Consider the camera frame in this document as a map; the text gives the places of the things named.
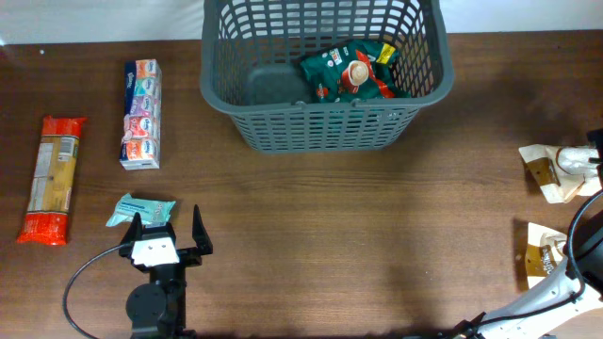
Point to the teal wet wipes packet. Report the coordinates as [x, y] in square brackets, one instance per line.
[150, 211]

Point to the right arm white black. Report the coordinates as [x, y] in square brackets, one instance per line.
[564, 270]

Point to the grey plastic basket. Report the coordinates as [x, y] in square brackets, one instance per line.
[251, 71]

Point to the multicolour tissue pack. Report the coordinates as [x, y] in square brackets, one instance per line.
[140, 145]

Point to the beige rice bag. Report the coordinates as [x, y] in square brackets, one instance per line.
[562, 172]

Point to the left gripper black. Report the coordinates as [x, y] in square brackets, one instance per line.
[192, 257]

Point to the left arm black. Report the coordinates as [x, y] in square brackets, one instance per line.
[158, 309]

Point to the beige snack bag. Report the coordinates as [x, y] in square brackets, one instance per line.
[544, 252]

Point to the green cocoa bag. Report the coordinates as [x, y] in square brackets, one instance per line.
[357, 70]

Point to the orange spaghetti packet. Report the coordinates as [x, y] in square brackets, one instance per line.
[47, 212]

